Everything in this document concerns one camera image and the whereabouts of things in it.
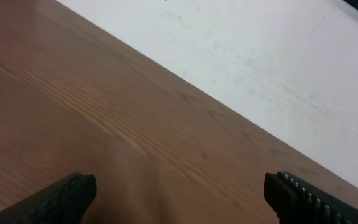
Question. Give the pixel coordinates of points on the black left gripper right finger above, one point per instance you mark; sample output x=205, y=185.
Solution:
x=297, y=202

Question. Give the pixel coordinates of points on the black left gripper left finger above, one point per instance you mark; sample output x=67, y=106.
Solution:
x=64, y=201

